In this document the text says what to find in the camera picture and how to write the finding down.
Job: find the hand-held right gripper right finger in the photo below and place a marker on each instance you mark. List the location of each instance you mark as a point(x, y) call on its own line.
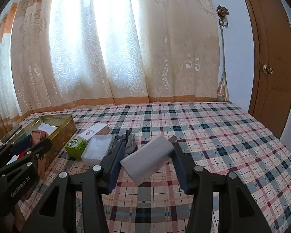
point(181, 172)

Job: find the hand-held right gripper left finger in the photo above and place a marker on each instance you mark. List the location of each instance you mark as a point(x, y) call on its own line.
point(115, 172)

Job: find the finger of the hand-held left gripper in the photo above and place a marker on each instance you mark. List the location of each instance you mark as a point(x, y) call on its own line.
point(38, 148)
point(21, 144)

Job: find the red building block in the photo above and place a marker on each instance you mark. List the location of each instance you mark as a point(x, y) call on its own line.
point(21, 155)

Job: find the copper rose tin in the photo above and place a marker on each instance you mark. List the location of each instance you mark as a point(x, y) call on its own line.
point(37, 137)

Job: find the golden tin box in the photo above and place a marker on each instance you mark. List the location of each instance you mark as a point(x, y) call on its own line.
point(63, 136)

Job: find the translucent plastic box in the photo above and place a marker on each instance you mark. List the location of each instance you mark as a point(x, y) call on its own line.
point(95, 150)

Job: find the white charger plug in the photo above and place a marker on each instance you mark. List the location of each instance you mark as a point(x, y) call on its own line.
point(145, 160)

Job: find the green cardboard box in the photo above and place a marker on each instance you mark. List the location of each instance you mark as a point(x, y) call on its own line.
point(74, 150)

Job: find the white box with red label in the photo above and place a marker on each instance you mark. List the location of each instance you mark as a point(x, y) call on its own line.
point(92, 132)

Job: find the black smartphone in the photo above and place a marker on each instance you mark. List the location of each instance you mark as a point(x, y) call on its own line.
point(12, 133)

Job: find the white paper sheet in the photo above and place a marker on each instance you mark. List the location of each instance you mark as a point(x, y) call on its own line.
point(47, 127)

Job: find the plaid bed sheet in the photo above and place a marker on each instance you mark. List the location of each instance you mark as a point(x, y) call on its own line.
point(220, 138)

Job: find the curtain tieback tassel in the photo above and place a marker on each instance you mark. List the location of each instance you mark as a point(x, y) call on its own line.
point(224, 92)

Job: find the wooden door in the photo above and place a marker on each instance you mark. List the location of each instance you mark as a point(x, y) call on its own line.
point(269, 102)

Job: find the cream patterned curtain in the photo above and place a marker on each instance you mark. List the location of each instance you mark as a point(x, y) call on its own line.
point(99, 53)

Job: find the brass door knob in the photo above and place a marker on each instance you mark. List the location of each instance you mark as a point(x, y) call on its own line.
point(266, 69)

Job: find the brass wall hook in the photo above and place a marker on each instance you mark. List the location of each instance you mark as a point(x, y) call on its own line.
point(222, 11)

